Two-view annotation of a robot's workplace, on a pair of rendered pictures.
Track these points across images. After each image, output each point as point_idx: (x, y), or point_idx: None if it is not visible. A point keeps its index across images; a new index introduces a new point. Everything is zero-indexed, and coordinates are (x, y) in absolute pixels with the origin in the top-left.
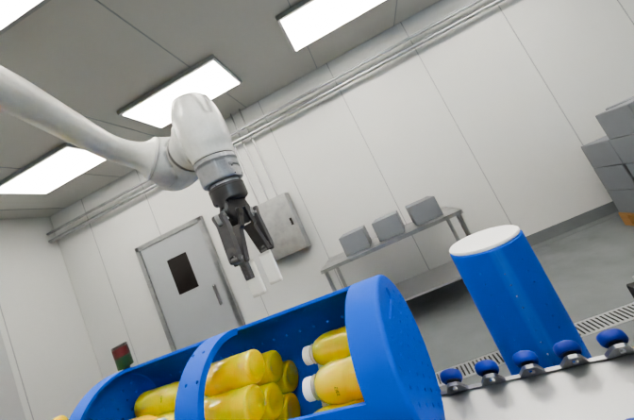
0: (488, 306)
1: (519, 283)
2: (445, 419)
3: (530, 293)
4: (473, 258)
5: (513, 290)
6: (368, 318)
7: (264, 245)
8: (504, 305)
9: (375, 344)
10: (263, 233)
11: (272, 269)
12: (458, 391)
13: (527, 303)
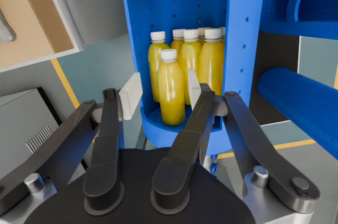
0: (335, 112)
1: (329, 144)
2: None
3: (321, 141)
4: None
5: (327, 137)
6: (157, 142)
7: None
8: (325, 122)
9: (147, 135)
10: (229, 130)
11: (189, 90)
12: None
13: (317, 133)
